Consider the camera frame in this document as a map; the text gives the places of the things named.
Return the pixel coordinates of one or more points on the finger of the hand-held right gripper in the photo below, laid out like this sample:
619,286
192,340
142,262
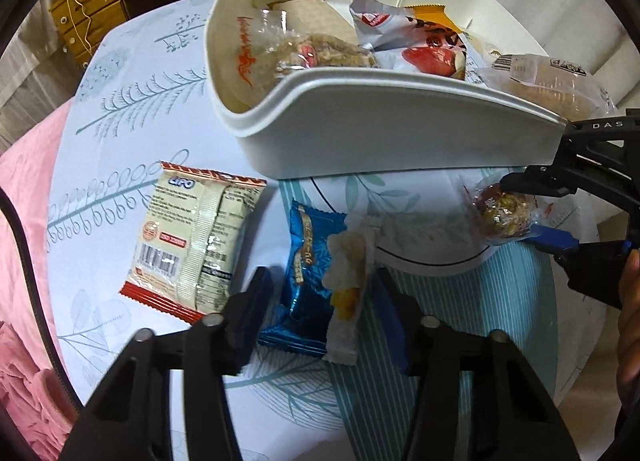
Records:
555,239
535,182

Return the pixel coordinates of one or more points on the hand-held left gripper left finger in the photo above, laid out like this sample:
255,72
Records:
252,311

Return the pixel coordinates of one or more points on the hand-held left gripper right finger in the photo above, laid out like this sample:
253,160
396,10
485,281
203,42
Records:
397,336

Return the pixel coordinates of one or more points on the shiny blue snack packet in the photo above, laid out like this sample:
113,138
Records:
310,291

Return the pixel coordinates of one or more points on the white and yellow snack packet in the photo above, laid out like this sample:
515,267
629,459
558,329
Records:
350,286

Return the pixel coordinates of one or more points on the yellow cake packet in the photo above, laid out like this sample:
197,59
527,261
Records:
545,81

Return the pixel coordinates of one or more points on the white plastic bin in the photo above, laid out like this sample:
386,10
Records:
400,126

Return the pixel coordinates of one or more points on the red and white date packet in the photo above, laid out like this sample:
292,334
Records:
415,46

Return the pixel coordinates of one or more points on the orange snack packet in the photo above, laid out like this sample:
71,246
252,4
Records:
425,13

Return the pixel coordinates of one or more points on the beige cracker packet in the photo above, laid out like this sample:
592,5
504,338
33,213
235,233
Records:
320,16

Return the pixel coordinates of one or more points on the person's right hand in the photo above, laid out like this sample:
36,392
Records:
631,331

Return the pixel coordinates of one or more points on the cream red-edged snack packet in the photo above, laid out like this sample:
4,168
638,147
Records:
195,241

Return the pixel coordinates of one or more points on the teal striped placemat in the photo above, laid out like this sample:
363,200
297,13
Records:
500,316

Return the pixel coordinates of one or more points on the cream floral curtain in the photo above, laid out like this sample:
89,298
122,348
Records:
565,1

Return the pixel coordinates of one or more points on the pink quilt bed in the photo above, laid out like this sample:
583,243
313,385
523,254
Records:
25,366

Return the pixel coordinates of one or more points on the white lace furniture cover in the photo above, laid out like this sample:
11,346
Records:
35,71

